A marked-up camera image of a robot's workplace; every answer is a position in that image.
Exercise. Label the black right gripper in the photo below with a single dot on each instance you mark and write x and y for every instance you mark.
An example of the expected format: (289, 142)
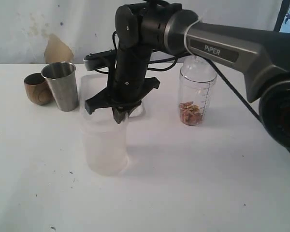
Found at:
(126, 84)

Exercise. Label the translucent plastic container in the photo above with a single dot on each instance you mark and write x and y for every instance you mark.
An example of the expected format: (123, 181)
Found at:
(104, 141)

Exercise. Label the stainless steel cup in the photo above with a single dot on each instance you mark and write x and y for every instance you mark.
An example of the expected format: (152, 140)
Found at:
(60, 77)

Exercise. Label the brown wooden cup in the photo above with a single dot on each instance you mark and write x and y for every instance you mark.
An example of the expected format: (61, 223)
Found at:
(37, 89)

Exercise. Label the clear measuring beaker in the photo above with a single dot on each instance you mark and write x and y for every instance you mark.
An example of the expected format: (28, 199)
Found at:
(199, 93)

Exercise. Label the clear plastic dome lid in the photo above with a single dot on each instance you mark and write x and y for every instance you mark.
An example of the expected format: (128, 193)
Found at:
(197, 69)

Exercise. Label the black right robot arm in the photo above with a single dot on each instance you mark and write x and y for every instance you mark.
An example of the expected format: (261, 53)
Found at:
(263, 57)

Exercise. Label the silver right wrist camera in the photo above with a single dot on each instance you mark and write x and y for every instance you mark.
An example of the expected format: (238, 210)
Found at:
(106, 59)

